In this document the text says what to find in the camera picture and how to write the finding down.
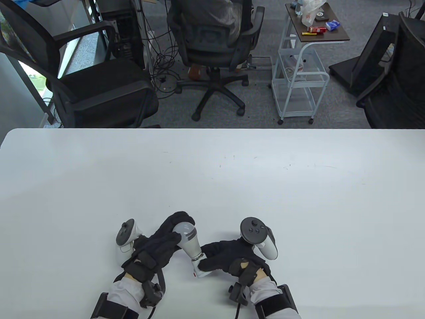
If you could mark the person's right hand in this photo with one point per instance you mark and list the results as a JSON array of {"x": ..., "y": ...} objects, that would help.
[{"x": 229, "y": 256}]

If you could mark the person's left hand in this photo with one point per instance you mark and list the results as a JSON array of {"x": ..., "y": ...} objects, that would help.
[{"x": 156, "y": 247}]

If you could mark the white light bulb socket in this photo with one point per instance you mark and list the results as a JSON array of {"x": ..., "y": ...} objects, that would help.
[{"x": 201, "y": 273}]

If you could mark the white light bulb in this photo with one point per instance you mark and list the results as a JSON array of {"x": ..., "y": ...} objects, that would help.
[{"x": 188, "y": 237}]

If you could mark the person's right forearm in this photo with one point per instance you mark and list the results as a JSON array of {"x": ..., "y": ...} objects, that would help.
[{"x": 265, "y": 292}]

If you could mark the person's left forearm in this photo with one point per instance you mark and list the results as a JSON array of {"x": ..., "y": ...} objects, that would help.
[{"x": 124, "y": 292}]

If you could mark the grey white left controller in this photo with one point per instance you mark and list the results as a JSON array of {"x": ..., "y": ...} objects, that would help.
[{"x": 124, "y": 236}]

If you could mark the grey white controller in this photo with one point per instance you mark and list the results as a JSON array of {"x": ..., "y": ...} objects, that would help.
[
  {"x": 254, "y": 229},
  {"x": 124, "y": 236}
]

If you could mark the grey white right controller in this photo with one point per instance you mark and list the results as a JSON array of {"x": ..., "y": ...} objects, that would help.
[{"x": 254, "y": 229}]

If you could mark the empty black mesh office chair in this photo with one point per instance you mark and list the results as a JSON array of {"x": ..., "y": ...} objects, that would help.
[{"x": 99, "y": 86}]

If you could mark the white cart with brown top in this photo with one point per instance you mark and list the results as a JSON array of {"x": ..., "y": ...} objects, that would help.
[{"x": 298, "y": 76}]

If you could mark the black swivel office chair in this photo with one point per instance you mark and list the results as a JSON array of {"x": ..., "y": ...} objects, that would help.
[{"x": 207, "y": 46}]

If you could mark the black computer tower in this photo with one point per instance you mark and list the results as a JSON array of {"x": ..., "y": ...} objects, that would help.
[{"x": 126, "y": 33}]

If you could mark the red box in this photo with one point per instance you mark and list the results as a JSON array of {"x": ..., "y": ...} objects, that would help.
[{"x": 317, "y": 29}]

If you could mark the blue white packet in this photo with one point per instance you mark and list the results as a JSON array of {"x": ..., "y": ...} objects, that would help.
[{"x": 333, "y": 25}]

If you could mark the black round-marked case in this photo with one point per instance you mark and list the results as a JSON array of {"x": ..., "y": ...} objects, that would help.
[{"x": 321, "y": 16}]

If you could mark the white plastic bag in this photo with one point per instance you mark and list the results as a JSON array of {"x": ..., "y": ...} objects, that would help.
[{"x": 310, "y": 11}]

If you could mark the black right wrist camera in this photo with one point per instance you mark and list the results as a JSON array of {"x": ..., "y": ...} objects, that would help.
[{"x": 238, "y": 294}]

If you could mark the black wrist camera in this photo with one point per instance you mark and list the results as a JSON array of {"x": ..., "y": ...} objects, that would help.
[
  {"x": 151, "y": 294},
  {"x": 238, "y": 294}
]

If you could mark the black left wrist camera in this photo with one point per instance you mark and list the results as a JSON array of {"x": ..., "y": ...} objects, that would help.
[{"x": 151, "y": 294}]

